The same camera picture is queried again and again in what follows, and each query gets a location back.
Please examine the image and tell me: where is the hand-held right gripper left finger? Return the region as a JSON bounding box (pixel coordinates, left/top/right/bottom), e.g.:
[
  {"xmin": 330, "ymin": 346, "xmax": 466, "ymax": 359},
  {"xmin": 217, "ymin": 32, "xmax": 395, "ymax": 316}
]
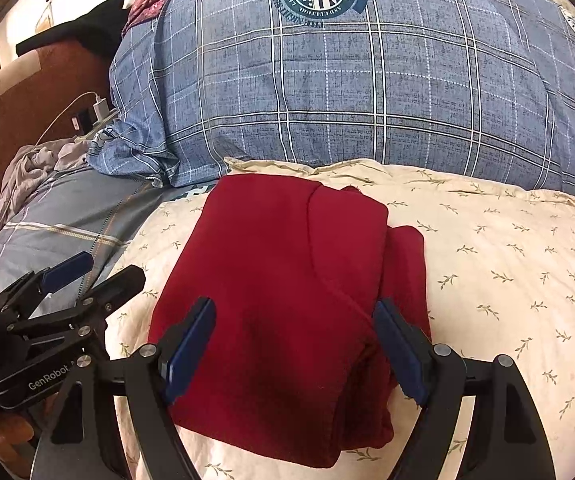
[{"xmin": 30, "ymin": 296, "xmax": 218, "ymax": 480}]

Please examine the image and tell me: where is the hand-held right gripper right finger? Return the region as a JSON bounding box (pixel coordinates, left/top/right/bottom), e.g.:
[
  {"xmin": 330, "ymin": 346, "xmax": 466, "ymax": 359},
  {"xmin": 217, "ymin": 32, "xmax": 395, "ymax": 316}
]
[{"xmin": 372, "ymin": 299, "xmax": 558, "ymax": 480}]

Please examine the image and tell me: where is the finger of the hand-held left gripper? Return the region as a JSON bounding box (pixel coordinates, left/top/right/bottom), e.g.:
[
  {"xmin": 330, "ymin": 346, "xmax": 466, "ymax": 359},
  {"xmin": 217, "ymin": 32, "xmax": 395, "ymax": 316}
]
[
  {"xmin": 0, "ymin": 252, "xmax": 94, "ymax": 321},
  {"xmin": 7, "ymin": 266, "xmax": 146, "ymax": 361}
]

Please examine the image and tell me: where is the red knit garment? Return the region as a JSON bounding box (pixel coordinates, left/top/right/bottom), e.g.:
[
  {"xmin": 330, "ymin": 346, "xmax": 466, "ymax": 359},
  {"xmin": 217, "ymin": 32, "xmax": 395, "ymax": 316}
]
[{"xmin": 147, "ymin": 172, "xmax": 433, "ymax": 468}]

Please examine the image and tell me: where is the grey plaid bed sheet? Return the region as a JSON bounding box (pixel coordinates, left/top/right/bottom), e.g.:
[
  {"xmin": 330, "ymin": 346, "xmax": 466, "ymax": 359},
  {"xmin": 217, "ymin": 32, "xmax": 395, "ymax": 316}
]
[{"xmin": 0, "ymin": 165, "xmax": 218, "ymax": 306}]

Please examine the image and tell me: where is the grey crumpled cloth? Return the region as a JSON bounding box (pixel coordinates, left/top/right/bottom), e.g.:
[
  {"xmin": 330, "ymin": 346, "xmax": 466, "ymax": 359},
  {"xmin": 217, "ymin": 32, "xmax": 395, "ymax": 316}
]
[{"xmin": 0, "ymin": 137, "xmax": 98, "ymax": 231}]

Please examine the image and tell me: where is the white leaf-print cloth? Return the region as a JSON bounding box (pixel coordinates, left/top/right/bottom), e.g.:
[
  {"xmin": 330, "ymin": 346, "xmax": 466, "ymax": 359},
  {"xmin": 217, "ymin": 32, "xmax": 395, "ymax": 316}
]
[{"xmin": 104, "ymin": 157, "xmax": 575, "ymax": 480}]

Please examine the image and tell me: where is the brown headboard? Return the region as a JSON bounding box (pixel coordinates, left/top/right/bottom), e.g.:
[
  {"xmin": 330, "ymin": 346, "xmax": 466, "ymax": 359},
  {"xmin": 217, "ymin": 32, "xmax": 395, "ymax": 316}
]
[{"xmin": 0, "ymin": 45, "xmax": 118, "ymax": 261}]

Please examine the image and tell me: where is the black cloth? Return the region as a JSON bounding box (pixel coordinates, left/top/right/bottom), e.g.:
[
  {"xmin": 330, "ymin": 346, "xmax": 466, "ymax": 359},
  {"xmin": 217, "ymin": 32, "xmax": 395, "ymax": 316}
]
[{"xmin": 16, "ymin": 0, "xmax": 128, "ymax": 56}]

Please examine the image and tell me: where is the blue plaid quilt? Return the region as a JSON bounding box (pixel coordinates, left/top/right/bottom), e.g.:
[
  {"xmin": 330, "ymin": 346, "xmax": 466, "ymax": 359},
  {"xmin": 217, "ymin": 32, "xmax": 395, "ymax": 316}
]
[{"xmin": 87, "ymin": 0, "xmax": 575, "ymax": 201}]

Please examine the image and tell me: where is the white charger cable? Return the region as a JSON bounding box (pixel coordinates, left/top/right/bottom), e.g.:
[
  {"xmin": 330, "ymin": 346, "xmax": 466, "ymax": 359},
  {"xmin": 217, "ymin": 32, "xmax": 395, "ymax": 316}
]
[{"xmin": 34, "ymin": 91, "xmax": 103, "ymax": 148}]

